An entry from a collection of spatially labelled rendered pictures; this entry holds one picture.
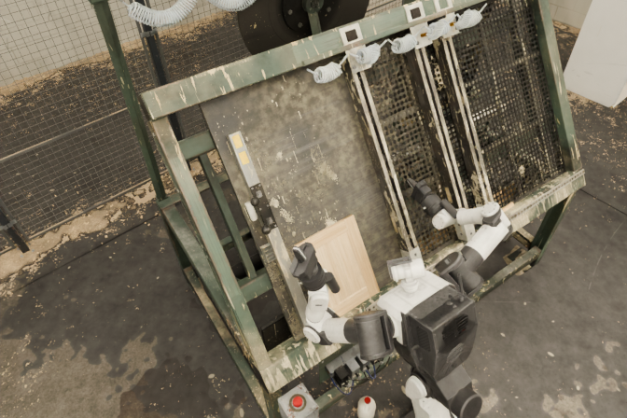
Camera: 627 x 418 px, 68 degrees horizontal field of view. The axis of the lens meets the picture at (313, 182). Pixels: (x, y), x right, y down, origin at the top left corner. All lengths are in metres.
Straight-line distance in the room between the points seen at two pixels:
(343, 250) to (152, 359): 1.62
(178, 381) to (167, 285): 0.72
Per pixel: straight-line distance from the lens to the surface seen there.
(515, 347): 3.35
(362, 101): 2.06
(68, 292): 3.80
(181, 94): 1.74
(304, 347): 2.13
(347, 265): 2.15
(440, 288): 1.75
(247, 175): 1.86
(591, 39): 5.49
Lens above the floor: 2.80
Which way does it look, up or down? 44 degrees down
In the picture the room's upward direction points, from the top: 2 degrees counter-clockwise
